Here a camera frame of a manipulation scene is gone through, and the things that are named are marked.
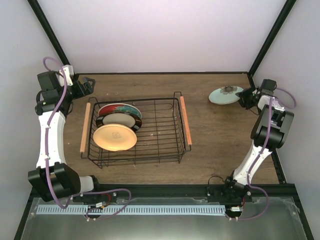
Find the black wire dish rack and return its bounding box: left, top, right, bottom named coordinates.
left=80, top=91, right=192, bottom=169

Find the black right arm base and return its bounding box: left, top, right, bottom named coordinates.
left=206, top=175, right=252, bottom=220

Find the light blue slotted cable duct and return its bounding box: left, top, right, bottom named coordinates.
left=36, top=204, right=226, bottom=216

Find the clear plastic sheet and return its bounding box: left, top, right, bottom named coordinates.
left=22, top=197, right=306, bottom=240

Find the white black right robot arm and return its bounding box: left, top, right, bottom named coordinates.
left=222, top=79, right=294, bottom=202

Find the yellow orange plate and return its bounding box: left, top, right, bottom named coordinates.
left=93, top=123, right=137, bottom=152

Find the left wooden rack handle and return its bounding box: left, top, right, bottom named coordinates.
left=79, top=102, right=91, bottom=154

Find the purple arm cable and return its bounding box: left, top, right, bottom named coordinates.
left=42, top=56, right=132, bottom=222
left=234, top=87, right=297, bottom=221

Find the black aluminium frame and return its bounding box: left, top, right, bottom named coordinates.
left=14, top=0, right=314, bottom=240

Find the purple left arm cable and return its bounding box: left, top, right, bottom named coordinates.
left=42, top=56, right=132, bottom=222

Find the light green flower plate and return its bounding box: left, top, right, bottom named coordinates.
left=208, top=85, right=244, bottom=105

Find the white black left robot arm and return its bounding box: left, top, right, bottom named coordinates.
left=28, top=70, right=102, bottom=202

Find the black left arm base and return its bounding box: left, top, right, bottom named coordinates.
left=71, top=190, right=118, bottom=204

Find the right wooden rack handle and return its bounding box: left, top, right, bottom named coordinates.
left=179, top=96, right=193, bottom=146

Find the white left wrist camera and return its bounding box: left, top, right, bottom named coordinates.
left=58, top=64, right=75, bottom=87

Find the black rimmed cream plate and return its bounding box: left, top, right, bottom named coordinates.
left=95, top=112, right=142, bottom=132

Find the red teal patterned plate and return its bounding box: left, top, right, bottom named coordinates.
left=98, top=103, right=142, bottom=118

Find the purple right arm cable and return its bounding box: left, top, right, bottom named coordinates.
left=234, top=87, right=297, bottom=221

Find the wooden rack handle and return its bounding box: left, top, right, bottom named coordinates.
left=179, top=96, right=193, bottom=146
left=79, top=102, right=91, bottom=154

